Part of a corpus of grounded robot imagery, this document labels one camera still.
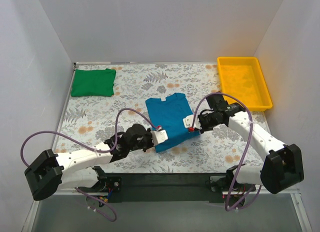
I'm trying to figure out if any yellow plastic bin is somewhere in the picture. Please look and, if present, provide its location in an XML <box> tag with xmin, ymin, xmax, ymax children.
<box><xmin>217</xmin><ymin>56</ymin><xmax>273</xmax><ymax>112</ymax></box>

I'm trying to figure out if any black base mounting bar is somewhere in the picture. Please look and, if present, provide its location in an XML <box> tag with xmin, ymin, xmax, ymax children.
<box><xmin>77</xmin><ymin>172</ymin><xmax>257</xmax><ymax>204</ymax></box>

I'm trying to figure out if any folded green t shirt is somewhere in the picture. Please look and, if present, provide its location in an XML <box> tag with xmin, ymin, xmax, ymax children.
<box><xmin>70</xmin><ymin>68</ymin><xmax>116</xmax><ymax>97</ymax></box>

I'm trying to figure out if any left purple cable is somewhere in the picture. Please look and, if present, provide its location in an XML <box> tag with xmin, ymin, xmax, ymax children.
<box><xmin>20</xmin><ymin>107</ymin><xmax>162</xmax><ymax>222</ymax></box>

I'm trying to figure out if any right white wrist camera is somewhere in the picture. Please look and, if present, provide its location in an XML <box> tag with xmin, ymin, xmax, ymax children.
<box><xmin>182</xmin><ymin>114</ymin><xmax>202</xmax><ymax>130</ymax></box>

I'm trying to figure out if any blue t shirt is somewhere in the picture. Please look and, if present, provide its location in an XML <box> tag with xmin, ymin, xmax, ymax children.
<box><xmin>145</xmin><ymin>93</ymin><xmax>200</xmax><ymax>153</ymax></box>

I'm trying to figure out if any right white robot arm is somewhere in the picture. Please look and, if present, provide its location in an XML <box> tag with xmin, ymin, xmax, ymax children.
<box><xmin>190</xmin><ymin>92</ymin><xmax>305</xmax><ymax>194</ymax></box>

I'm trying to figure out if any aluminium frame rail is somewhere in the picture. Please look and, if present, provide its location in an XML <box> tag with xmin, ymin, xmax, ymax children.
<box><xmin>34</xmin><ymin>173</ymin><xmax>301</xmax><ymax>196</ymax></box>

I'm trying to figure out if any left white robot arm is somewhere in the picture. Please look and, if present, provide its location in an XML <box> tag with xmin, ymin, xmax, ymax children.
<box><xmin>24</xmin><ymin>124</ymin><xmax>166</xmax><ymax>201</ymax></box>

